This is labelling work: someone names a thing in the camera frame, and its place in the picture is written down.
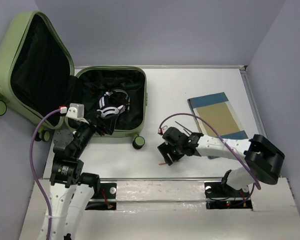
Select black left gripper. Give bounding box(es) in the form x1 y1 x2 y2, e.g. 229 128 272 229
73 109 119 157

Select red thin stick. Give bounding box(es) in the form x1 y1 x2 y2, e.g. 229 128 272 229
158 161 180 166

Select black and white headphones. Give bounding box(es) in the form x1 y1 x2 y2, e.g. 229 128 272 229
96 88 131 119

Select blue and tan cloth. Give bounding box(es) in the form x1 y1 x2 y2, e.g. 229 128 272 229
187 92 248 140

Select green hard-shell suitcase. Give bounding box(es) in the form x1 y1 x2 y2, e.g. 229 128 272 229
0 11 145 149

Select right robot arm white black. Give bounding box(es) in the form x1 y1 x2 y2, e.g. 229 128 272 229
158 127 285 196

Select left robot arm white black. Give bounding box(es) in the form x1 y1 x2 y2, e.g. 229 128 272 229
36 107 118 240

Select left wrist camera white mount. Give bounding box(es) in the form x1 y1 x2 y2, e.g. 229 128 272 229
59 103 89 124

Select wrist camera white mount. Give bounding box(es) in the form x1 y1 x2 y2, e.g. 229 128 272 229
59 103 89 124
157 126 165 136

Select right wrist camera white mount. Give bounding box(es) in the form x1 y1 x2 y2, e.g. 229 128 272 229
157 126 165 136

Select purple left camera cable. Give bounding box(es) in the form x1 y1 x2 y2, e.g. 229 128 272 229
29 108 62 235

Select purple camera cable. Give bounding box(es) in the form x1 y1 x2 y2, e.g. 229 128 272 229
158 112 262 191
29 108 62 235

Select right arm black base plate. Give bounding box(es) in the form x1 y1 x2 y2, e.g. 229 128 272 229
204 181 253 210

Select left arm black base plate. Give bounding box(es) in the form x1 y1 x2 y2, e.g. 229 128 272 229
85 182 117 211

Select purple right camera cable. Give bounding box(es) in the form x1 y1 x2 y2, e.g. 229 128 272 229
158 112 262 191

